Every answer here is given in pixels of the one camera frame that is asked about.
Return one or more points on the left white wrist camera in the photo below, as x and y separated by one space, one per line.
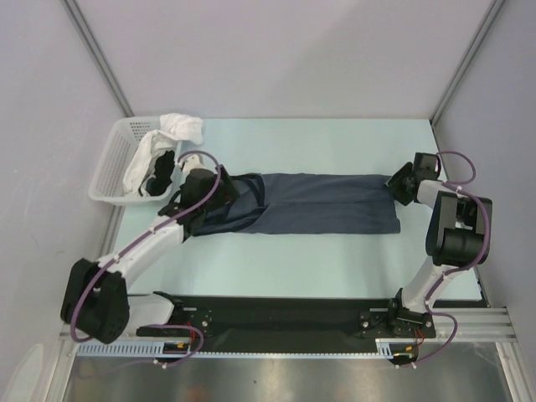
191 162

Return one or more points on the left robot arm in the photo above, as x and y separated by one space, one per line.
96 300

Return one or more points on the black tank top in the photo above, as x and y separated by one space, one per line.
157 182

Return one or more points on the white plastic basket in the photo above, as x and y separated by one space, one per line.
120 148

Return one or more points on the aluminium front rail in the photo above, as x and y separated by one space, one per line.
475 325

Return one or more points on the blue tank top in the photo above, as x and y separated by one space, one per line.
306 204

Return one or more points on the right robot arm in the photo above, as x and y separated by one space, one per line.
458 235

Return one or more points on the left aluminium frame post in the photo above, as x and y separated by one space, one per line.
98 56

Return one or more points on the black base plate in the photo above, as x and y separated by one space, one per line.
292 325

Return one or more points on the slotted cable duct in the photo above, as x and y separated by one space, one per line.
161 349

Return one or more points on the aluminium frame post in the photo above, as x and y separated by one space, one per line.
98 56
478 40

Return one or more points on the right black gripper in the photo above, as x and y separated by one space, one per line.
403 198

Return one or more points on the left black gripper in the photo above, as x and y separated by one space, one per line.
225 193

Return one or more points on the right aluminium frame post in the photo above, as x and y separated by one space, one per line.
478 40

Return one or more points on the white tank top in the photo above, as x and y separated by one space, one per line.
174 128

